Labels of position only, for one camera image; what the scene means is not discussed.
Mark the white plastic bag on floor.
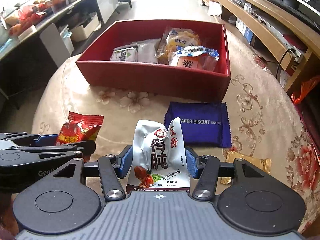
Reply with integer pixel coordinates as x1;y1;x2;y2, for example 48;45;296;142
208;1;222;16

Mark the red plastic bag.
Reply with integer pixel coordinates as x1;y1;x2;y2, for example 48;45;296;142
9;3;48;37

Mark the red Trolli candy bag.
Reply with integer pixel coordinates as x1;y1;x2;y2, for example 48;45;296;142
55;111;104;162

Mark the red cardboard box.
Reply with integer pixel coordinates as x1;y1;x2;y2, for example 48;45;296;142
75;19;232;103

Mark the orange plastic bag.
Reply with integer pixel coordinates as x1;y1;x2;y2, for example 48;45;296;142
291;75;320;105

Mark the round bun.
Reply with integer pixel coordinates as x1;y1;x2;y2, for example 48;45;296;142
169;54;219;72

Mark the gold foil snack packet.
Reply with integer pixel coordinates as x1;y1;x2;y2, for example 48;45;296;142
220;151;272;185

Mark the yellow waffle snack bag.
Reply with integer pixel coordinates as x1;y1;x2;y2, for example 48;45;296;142
156;27;201;64

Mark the dark long side table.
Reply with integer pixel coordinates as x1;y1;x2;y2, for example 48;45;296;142
1;0;118;98

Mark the white storage box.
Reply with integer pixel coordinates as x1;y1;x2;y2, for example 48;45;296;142
71;12;100;42

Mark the Kaprons wafer packet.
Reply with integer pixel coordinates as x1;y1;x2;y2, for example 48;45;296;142
110;46;138;62

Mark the white duck gizzard packet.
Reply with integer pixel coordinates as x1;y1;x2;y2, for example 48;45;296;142
126;117;190;193

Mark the wooden TV cabinet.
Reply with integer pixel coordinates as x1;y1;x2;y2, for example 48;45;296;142
201;0;319;94

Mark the blue wafer biscuit packet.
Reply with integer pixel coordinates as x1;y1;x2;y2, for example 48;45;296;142
164;101;232;148

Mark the blue white snack bar wrapper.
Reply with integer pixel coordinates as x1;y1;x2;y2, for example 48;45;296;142
174;46;220;58

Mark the silver foil snack packet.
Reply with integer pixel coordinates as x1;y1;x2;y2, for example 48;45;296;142
132;38;161;63

